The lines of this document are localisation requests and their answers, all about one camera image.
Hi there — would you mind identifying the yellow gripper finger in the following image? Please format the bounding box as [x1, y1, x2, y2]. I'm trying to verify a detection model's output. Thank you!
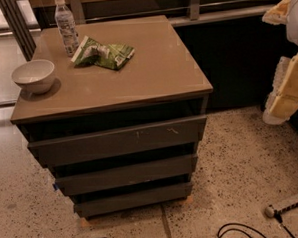
[262, 0, 291, 25]
[262, 53, 298, 125]

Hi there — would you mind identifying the grey top drawer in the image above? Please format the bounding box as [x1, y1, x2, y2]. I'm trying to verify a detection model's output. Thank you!
[28, 115, 206, 166]

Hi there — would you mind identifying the grey drawer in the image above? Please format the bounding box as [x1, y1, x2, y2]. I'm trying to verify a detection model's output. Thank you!
[56, 154, 198, 196]
[28, 115, 206, 166]
[74, 182, 193, 218]

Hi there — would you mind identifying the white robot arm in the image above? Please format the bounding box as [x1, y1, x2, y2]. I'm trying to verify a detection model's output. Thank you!
[262, 0, 298, 125]

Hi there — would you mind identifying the grey middle drawer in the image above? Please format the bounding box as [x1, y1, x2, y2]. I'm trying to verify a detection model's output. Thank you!
[56, 154, 198, 196]

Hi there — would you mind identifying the grey bottom drawer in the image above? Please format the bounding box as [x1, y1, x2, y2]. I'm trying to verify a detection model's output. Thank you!
[74, 182, 193, 218]

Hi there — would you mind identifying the brown drawer cabinet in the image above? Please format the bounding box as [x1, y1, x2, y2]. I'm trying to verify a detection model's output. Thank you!
[11, 16, 213, 206]

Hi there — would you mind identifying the white power strip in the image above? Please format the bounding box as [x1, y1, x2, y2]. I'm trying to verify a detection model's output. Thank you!
[264, 193, 298, 218]

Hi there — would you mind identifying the green snack bag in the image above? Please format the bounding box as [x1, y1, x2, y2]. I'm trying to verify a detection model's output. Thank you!
[71, 36, 135, 71]

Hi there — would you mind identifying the clear plastic water bottle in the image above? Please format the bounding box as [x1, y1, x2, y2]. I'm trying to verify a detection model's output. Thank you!
[54, 0, 79, 57]

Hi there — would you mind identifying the white ceramic bowl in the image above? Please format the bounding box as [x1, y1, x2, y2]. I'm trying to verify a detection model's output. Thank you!
[11, 59, 56, 94]

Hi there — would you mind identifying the black cable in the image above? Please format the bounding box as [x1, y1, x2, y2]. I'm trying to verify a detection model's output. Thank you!
[213, 212, 298, 238]

